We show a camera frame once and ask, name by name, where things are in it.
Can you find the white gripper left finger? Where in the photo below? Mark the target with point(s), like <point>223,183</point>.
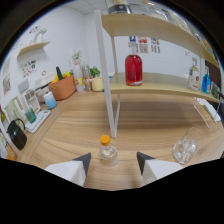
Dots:
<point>71,170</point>

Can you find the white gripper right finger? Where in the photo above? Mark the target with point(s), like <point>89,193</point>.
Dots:
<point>156,170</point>

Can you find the clear bottle orange cap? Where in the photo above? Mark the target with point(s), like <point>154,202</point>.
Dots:
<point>108,155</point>

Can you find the blue liquid bottle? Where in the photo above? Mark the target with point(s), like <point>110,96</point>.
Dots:
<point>206,83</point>

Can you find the green cup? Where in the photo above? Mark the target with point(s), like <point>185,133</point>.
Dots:
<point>31,116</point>

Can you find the blue and white cup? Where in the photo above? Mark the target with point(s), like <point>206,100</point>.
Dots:
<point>50,101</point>

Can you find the pale yellow cup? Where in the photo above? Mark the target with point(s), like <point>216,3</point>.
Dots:
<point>97,85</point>

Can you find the clear glass with ice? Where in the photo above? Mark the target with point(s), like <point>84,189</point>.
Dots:
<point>184,150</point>

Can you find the white kitchen scale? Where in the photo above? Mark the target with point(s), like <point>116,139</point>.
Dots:
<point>39,121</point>

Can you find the orange yellow packet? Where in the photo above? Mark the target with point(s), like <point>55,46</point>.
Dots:
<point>11,153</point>

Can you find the black kettle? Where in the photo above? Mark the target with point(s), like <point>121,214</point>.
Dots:
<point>17,136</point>

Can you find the white pouch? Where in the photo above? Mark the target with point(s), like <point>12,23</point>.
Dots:
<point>210,110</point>

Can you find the orange storage basket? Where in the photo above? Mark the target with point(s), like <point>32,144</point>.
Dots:
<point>63,90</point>

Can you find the white coffee machine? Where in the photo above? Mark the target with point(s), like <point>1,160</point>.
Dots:
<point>31,98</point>

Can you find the two-tier wooden shelf rack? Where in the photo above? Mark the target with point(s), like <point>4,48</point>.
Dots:
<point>150,85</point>

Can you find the white countertop appliance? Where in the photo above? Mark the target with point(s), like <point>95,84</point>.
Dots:
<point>43,81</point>

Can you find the clear bottle red label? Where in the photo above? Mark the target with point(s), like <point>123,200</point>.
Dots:
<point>194,80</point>

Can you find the dark green toy vegetable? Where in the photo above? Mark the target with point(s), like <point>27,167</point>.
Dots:
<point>59,72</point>

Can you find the glass jar of limes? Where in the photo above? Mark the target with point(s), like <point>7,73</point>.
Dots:
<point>215,90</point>

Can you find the green potted plant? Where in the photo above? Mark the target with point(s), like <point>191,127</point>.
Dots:
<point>95,71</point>

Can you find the red liquid bottle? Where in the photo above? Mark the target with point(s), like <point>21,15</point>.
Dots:
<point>133,70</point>

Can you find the colourful sticker sheet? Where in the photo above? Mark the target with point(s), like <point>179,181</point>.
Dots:
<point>29,68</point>

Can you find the white flowers in vase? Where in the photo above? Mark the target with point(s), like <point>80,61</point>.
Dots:
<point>77,55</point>

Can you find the multicoloured wall poster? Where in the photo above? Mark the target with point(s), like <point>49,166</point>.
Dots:
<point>155,46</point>

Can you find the red wall poster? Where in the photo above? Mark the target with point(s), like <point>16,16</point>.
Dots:
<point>143,45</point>

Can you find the wooden wall shelf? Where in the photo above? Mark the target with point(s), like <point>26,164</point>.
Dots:
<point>33,47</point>

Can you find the blue wall poster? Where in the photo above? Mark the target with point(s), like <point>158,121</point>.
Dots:
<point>132,39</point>

